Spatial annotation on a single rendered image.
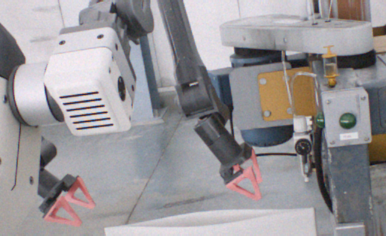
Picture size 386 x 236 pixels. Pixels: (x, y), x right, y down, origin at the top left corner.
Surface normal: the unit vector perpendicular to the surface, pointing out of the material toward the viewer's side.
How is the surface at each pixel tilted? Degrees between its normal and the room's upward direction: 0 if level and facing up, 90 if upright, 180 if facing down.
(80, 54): 30
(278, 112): 90
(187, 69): 75
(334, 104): 90
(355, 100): 90
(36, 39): 90
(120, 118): 116
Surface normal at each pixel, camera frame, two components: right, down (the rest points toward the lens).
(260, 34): -0.85, 0.28
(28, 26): -0.14, 0.29
